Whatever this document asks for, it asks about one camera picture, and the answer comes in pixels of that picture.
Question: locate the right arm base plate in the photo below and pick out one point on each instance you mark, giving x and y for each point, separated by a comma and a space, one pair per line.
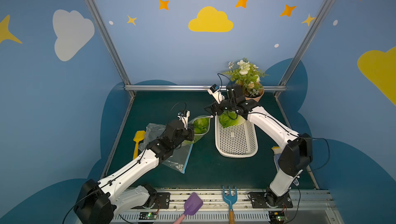
263, 200

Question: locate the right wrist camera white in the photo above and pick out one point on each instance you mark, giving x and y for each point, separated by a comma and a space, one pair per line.
215, 92

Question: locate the green chinese cabbage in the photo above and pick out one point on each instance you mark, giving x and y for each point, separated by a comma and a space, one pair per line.
228, 119
201, 125
239, 120

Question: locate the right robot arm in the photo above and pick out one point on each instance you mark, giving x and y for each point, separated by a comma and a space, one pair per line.
296, 149

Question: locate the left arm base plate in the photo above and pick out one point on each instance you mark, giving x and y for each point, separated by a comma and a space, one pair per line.
159, 200

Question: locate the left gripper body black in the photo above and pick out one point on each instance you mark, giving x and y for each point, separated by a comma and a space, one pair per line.
188, 133

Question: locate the circuit board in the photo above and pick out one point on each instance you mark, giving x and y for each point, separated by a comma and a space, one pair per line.
148, 216
277, 218

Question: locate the teal toy garden rake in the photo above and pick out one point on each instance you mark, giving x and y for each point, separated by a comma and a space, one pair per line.
230, 199

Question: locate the white perforated plastic basket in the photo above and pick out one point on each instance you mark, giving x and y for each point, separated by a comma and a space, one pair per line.
236, 141

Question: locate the aluminium back frame rail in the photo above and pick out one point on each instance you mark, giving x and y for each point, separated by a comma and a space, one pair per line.
183, 88

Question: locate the blue patterned glove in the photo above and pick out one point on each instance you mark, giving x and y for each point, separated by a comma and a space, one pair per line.
277, 153

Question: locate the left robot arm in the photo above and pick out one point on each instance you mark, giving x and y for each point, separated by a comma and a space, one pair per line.
98, 202

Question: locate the potted artificial flower plant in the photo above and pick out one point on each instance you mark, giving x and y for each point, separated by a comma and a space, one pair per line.
248, 76

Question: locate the right circuit board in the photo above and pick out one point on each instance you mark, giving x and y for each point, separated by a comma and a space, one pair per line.
277, 218

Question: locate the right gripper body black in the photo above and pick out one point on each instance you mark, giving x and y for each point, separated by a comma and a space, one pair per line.
223, 109

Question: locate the clear zip-top bag blue seal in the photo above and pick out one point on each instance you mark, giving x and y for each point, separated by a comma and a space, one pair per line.
175, 157

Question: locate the yellow toy spatula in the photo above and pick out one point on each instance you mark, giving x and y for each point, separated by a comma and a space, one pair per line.
139, 136

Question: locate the left circuit board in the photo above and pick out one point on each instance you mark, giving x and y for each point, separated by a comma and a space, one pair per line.
148, 216

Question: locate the purple toy shovel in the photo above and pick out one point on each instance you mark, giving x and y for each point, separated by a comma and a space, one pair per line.
191, 206

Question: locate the pink-dotted bag of cabbages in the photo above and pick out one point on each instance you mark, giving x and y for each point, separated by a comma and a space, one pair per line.
197, 137

